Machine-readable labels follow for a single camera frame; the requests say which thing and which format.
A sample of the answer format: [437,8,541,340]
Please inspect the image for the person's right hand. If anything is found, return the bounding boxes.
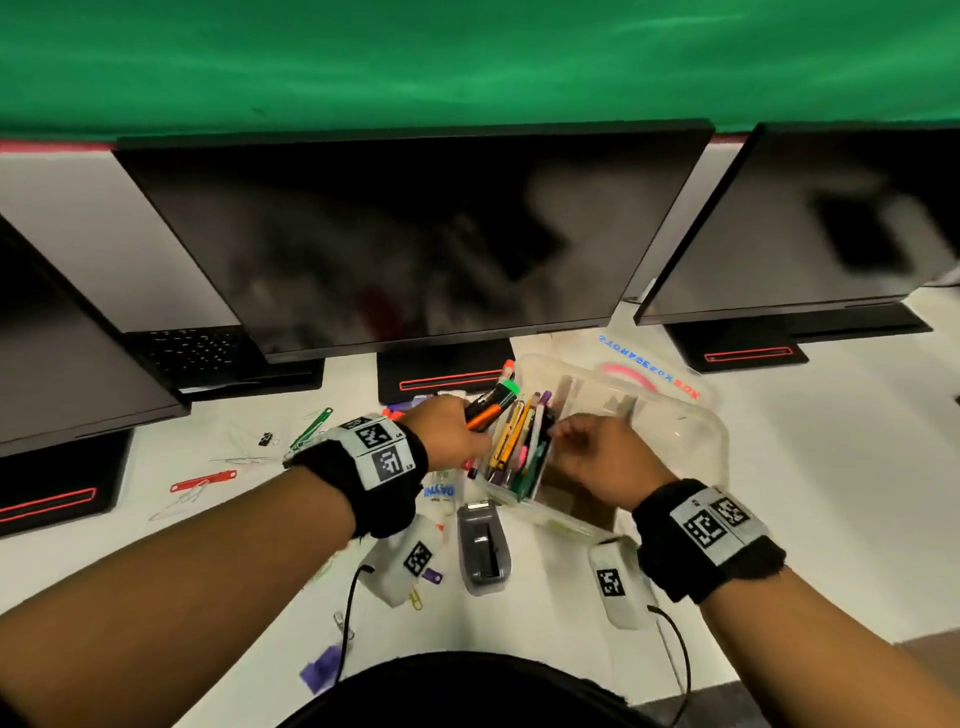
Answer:
[549,413,680,513]

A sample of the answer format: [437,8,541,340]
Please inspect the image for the person's left hand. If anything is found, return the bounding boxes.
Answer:
[395,395,493,474]

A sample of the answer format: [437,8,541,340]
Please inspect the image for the white glue bottle orange cap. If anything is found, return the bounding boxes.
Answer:
[422,470,460,519]

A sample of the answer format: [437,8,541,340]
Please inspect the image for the yellow pencil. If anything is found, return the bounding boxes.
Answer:
[494,397,535,470]

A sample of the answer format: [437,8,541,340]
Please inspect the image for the clear plastic storage box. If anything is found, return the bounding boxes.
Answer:
[472,353,730,543]

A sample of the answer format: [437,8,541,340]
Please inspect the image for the pile of pens and markers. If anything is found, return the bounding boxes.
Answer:
[472,389,558,505]

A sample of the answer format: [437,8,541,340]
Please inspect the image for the green plastic fastener strip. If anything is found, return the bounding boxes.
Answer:
[288,407,334,453]

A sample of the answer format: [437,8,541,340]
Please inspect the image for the heap of coloured paper clips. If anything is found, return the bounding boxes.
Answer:
[146,408,433,646]

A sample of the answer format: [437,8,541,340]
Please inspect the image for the red plastic fastener strip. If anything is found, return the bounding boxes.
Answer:
[170,469,238,494]

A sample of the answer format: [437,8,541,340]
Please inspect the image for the purple tape roll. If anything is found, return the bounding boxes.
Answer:
[298,643,345,697]

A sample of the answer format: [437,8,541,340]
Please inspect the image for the person's left forearm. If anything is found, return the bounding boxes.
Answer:
[0,464,358,728]

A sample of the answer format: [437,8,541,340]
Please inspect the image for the person's right forearm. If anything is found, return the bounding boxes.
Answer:
[701,566,960,728]

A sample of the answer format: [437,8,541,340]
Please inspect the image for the brown cardboard dividers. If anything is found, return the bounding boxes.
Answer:
[539,374,648,530]

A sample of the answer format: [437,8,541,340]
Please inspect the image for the black monitor base red stripe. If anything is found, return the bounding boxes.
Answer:
[376,338,517,406]
[0,428,135,539]
[663,302,934,375]

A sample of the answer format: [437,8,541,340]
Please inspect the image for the black left wristband with markers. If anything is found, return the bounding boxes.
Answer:
[282,414,430,540]

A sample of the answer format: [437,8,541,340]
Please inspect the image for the black wristband with markers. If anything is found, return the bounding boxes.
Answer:
[282,414,430,540]
[632,478,787,605]

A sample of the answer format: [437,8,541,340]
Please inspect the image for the clear plastic box lid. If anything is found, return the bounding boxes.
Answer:
[554,322,710,406]

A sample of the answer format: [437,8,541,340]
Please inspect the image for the black right wristband with markers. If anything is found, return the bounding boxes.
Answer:
[632,478,787,605]

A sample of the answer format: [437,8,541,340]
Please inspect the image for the black computer monitor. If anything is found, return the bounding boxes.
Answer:
[633,123,960,328]
[112,119,715,365]
[0,213,191,459]

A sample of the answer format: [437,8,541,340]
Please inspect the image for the green cloth backdrop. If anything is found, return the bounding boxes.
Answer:
[0,0,960,144]

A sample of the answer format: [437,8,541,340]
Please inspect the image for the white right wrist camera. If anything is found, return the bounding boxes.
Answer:
[588,536,660,631]

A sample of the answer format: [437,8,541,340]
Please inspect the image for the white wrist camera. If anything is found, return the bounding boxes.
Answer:
[358,513,445,609]
[588,536,660,631]

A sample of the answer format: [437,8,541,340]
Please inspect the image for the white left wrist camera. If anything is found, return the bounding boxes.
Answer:
[358,513,445,609]

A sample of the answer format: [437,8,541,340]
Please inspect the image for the black right camera cable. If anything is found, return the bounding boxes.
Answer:
[646,603,693,706]

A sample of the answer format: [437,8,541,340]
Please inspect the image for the black camera cable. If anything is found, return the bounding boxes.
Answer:
[646,603,693,706]
[335,563,376,684]

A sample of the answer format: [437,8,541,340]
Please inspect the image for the black left camera cable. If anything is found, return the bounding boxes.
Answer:
[335,563,376,684]

